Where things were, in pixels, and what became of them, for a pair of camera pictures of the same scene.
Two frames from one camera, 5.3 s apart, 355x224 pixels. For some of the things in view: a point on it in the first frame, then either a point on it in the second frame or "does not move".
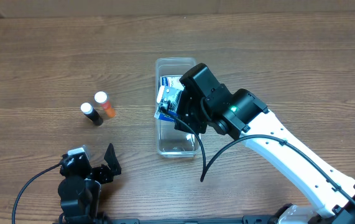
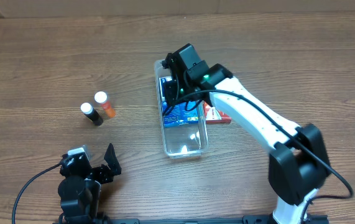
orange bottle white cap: x=101 y=97 does not move
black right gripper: x=188 y=115 to x=169 y=62
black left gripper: x=101 y=172 does not move
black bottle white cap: x=87 y=109 does not move
